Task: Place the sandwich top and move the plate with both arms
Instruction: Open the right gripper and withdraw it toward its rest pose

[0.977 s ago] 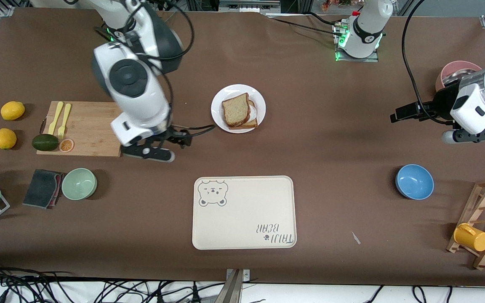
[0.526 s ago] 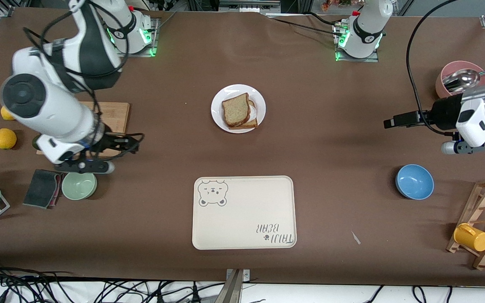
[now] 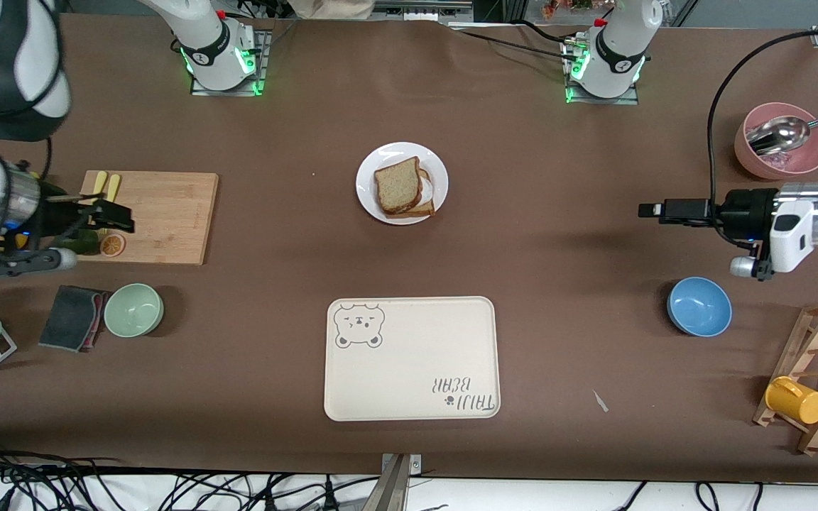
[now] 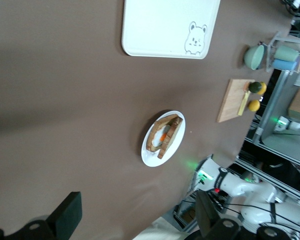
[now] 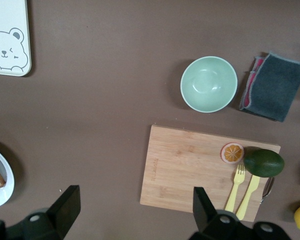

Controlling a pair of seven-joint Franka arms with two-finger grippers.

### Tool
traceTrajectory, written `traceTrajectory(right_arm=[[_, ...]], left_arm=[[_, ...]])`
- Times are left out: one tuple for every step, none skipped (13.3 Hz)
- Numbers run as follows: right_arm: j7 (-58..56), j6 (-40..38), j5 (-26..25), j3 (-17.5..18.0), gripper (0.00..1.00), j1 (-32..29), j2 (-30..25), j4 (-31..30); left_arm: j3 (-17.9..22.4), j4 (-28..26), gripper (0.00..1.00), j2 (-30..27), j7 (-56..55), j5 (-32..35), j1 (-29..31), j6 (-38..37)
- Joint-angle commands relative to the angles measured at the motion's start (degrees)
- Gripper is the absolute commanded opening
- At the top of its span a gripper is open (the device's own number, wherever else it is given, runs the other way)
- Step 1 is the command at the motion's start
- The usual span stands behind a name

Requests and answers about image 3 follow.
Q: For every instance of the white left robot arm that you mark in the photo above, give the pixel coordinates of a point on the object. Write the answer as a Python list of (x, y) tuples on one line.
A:
[(799, 227)]

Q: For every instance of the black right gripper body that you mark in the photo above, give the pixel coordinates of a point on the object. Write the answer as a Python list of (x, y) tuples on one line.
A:
[(56, 218)]

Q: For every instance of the yellow plastic knife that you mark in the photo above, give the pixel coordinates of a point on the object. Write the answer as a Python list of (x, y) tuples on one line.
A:
[(100, 183)]

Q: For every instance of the green avocado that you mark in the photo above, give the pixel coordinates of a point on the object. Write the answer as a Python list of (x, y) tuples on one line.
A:
[(86, 245)]

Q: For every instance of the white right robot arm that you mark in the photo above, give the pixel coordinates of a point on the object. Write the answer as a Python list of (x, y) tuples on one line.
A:
[(217, 42)]

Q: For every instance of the wooden cup rack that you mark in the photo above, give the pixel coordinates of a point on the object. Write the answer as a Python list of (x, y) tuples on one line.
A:
[(797, 362)]

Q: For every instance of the small white scrap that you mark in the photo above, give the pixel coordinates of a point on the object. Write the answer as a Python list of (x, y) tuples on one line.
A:
[(601, 402)]

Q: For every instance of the colourful artificial flowers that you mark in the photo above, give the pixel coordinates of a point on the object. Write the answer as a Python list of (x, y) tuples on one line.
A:
[(565, 7)]

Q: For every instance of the grey equipment box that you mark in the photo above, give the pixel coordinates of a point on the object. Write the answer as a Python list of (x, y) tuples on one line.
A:
[(423, 8)]

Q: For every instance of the orange slice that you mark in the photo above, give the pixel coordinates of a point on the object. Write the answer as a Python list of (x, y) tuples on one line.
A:
[(112, 245)]

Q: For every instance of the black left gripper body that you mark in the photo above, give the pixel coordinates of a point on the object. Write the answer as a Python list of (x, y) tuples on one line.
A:
[(744, 212)]

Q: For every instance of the yellow mug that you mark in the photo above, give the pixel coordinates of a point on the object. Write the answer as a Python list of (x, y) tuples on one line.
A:
[(799, 403)]

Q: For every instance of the dark grey folded cloth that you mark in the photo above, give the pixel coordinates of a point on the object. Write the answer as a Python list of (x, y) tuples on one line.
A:
[(68, 319)]

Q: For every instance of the pink bowl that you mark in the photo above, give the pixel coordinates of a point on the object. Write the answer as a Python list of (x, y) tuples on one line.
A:
[(806, 160)]

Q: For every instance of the toast with fried egg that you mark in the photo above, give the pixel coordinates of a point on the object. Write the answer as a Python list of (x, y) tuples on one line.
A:
[(423, 211)]

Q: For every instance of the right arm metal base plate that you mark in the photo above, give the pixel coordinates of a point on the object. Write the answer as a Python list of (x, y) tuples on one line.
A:
[(228, 92)]

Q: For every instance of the mint green bowl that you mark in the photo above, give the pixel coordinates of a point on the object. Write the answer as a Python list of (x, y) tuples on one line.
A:
[(132, 311)]

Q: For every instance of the person in beige trousers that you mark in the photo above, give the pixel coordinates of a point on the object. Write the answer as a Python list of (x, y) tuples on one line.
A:
[(331, 8)]

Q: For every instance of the metal camera post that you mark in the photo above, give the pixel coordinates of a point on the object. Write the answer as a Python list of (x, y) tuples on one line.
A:
[(395, 490)]

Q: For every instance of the fried egg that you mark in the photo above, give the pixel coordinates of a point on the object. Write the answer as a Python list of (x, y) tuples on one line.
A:
[(426, 190)]

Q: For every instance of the bamboo cutting board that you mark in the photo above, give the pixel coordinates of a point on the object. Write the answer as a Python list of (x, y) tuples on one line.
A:
[(167, 220)]

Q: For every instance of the pale seeded bread slice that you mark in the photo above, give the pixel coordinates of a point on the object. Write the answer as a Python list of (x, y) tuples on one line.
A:
[(398, 186)]

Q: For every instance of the cream bear print tray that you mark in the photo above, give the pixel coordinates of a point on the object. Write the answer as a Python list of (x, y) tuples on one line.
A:
[(409, 362)]

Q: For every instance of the blue bowl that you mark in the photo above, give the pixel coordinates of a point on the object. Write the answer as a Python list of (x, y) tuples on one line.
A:
[(699, 306)]

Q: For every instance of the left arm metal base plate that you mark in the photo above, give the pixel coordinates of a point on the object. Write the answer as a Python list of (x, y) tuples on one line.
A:
[(601, 101)]

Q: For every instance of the white round plate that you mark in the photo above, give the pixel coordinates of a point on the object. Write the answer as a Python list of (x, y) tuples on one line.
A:
[(370, 181)]

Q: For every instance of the metal scoop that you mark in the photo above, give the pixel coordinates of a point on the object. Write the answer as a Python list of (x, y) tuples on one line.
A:
[(782, 135)]

